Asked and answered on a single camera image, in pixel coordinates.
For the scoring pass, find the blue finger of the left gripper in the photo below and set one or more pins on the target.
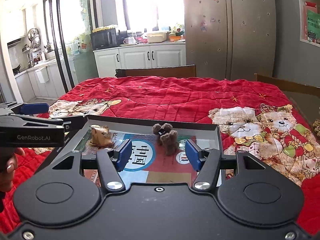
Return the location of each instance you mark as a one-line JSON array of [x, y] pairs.
[[32, 108], [72, 123]]

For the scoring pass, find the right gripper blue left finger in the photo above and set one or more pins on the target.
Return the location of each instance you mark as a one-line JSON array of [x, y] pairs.
[[112, 161]]

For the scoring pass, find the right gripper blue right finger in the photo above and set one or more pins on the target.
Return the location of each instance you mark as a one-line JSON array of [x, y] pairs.
[[206, 162]]

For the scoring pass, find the tan triangular hair clip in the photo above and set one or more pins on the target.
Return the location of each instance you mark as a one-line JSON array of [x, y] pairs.
[[101, 136]]

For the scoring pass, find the brown fuzzy hair clip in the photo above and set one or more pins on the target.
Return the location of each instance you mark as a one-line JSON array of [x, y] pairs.
[[167, 138]]

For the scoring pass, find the person's left hand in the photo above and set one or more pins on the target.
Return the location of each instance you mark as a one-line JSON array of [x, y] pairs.
[[8, 174]]

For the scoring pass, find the white hanging trash bin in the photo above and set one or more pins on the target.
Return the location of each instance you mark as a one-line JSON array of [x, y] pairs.
[[42, 74]]

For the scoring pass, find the black shallow box tray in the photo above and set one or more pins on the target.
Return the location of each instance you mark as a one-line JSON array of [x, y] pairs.
[[148, 162]]

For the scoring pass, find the red teddy bear quilt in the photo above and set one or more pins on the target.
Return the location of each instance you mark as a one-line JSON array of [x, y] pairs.
[[169, 99]]

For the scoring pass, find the white kitchen cabinet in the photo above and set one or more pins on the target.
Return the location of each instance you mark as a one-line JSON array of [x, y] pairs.
[[141, 56]]

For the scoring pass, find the black microwave oven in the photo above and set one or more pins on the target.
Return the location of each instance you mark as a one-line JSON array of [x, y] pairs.
[[104, 39]]

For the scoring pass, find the dark wooden chair back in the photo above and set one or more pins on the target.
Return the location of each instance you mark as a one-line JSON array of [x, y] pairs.
[[176, 71]]

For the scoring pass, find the white mug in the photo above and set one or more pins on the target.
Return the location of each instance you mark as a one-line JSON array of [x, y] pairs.
[[129, 40]]

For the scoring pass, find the wooden chair right side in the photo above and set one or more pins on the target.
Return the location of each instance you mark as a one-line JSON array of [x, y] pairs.
[[289, 86]]

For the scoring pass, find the cream storage container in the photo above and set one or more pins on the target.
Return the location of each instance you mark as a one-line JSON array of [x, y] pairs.
[[157, 36]]

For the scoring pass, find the silver double door refrigerator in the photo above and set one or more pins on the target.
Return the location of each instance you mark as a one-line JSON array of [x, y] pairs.
[[230, 39]]

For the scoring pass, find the green paper notice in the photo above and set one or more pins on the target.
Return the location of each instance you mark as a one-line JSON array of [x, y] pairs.
[[312, 26]]

